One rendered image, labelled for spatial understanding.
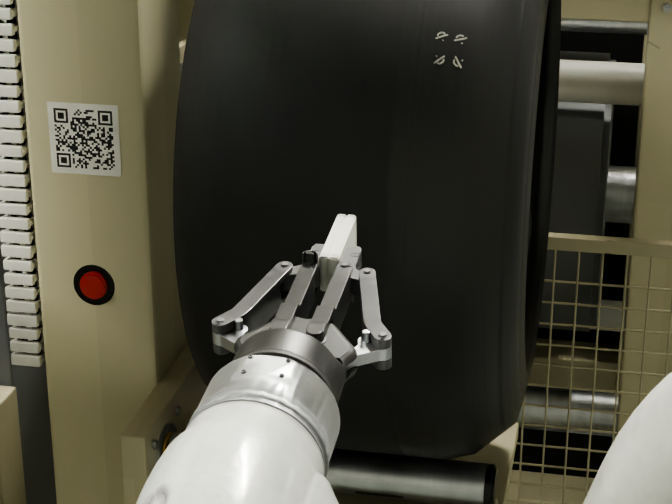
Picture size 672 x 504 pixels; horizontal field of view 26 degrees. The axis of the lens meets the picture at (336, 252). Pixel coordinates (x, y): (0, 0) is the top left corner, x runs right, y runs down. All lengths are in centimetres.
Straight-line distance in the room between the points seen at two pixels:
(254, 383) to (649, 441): 33
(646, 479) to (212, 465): 28
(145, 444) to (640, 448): 92
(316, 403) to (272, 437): 6
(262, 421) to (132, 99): 67
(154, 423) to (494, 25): 55
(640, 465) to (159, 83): 97
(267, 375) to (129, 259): 65
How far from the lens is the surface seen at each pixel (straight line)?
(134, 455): 149
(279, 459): 83
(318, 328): 98
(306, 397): 89
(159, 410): 153
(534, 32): 129
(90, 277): 155
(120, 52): 146
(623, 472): 64
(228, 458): 82
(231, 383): 89
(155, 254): 153
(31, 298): 160
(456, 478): 147
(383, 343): 98
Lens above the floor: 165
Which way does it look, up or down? 21 degrees down
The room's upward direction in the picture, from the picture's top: straight up
